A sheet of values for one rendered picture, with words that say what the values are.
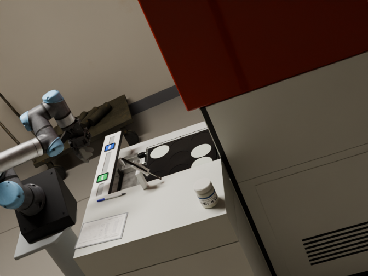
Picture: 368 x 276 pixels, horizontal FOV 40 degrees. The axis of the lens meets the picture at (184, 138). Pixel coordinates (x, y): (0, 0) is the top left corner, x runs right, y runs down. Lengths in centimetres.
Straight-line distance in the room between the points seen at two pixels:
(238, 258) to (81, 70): 328
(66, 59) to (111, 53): 42
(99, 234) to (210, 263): 45
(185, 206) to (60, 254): 88
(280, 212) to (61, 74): 313
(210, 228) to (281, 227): 58
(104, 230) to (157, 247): 25
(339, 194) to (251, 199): 38
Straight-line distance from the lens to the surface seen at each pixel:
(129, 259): 201
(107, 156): 255
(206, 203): 188
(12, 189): 232
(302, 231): 242
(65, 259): 264
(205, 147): 236
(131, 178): 243
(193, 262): 201
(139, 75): 495
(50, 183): 250
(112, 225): 206
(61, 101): 213
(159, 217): 198
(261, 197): 226
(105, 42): 483
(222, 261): 201
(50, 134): 208
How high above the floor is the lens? 213
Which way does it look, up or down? 30 degrees down
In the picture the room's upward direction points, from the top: 25 degrees counter-clockwise
